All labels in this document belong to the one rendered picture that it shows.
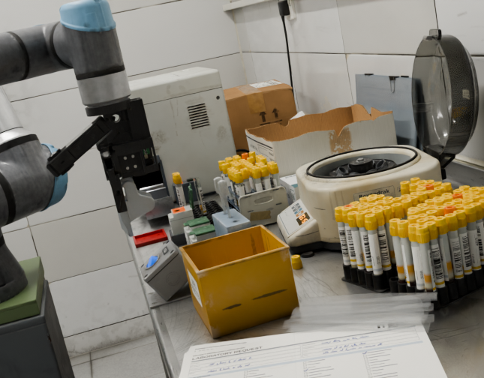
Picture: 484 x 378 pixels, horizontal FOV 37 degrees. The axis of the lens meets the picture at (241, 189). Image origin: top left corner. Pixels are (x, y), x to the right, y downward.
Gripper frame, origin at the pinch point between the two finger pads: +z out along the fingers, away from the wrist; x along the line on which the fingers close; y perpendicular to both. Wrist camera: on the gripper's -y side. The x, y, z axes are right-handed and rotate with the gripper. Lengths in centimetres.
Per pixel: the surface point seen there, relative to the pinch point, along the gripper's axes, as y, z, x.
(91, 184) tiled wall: -7, 28, 193
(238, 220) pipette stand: 17.9, 2.7, -1.8
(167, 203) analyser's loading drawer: 10.9, 8.2, 44.1
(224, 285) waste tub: 10.9, 5.6, -20.7
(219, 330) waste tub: 8.8, 11.6, -20.8
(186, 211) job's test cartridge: 12.3, 5.2, 21.4
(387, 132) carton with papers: 60, 2, 32
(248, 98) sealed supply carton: 46, -4, 98
